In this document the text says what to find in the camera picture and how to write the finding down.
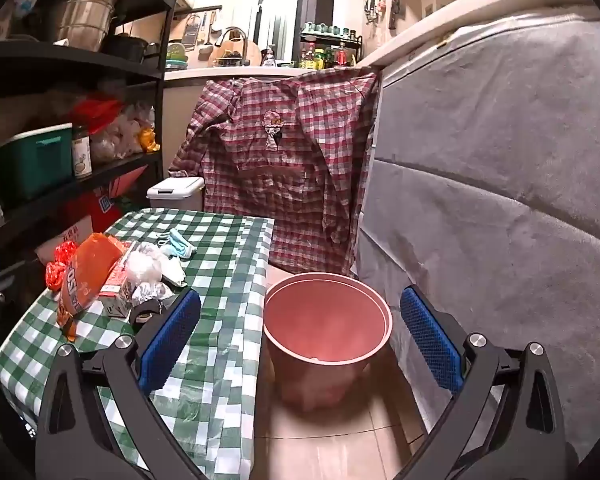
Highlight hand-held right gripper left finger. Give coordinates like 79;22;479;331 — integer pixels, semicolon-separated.
34;287;216;480

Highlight silver foil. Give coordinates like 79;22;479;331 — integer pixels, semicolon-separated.
130;282;173;306

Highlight metal faucet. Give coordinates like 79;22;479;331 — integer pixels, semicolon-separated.
220;26;248;52

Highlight white kitchen counter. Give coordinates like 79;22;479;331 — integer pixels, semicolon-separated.
162;65;376;86

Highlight red cardboard box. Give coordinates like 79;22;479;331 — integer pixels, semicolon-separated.
60;164;148;241

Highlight red plastic bag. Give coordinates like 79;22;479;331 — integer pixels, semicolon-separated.
70;97;126;133

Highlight small red white carton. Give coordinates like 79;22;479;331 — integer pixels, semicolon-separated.
97;255;136;321

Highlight black shelf rack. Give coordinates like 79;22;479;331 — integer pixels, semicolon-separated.
0;0;181;281

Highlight green checked tablecloth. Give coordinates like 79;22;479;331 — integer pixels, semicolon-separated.
0;209;276;480

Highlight orange snack bag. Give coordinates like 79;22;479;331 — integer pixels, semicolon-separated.
57;232;131;341

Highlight pink plastic bucket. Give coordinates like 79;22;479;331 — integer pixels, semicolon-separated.
262;272;393;411

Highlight red crinkled wrapper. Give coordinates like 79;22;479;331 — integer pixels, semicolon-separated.
45;240;81;292

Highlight hanging kitchen utensils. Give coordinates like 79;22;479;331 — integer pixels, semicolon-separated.
364;0;401;31

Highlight orange figurine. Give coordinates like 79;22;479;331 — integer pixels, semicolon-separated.
137;127;161;153

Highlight white tissue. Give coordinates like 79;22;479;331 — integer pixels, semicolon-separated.
125;249;167;285

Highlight stack of green bowls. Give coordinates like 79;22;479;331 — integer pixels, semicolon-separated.
166;42;188;70

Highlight wooden cutting board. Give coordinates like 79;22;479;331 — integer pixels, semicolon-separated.
209;37;263;67

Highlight glass jar with label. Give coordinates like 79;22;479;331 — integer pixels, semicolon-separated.
71;124;93;180

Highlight blue face mask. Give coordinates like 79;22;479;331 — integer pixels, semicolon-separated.
155;228;197;260

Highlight green storage box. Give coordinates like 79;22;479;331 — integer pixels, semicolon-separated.
0;122;75;201

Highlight black cooking pot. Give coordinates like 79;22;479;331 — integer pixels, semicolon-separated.
102;32;151;65

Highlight large metal pot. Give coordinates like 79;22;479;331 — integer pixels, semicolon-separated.
47;0;121;52

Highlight white lidded bin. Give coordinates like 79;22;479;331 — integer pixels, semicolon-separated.
146;176;206;212

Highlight brown cardboard box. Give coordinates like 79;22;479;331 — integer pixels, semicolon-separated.
34;215;95;266

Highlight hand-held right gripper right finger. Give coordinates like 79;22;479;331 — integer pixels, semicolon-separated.
395;285;581;480

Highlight clear bag of garlic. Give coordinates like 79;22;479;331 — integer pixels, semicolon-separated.
90;105;156;161

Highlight row of condiment bottles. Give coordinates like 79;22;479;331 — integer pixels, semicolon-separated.
300;42;356;70

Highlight red plaid shirt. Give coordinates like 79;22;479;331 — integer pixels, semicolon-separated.
169;66;381;277

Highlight metal grater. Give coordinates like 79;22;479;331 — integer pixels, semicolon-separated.
184;14;202;51

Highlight white wrapper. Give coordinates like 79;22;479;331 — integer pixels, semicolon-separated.
160;255;188;288

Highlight grey cover cloth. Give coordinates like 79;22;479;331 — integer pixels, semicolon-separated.
355;10;600;441

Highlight row of green cups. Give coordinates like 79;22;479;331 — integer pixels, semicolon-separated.
300;22;363;43

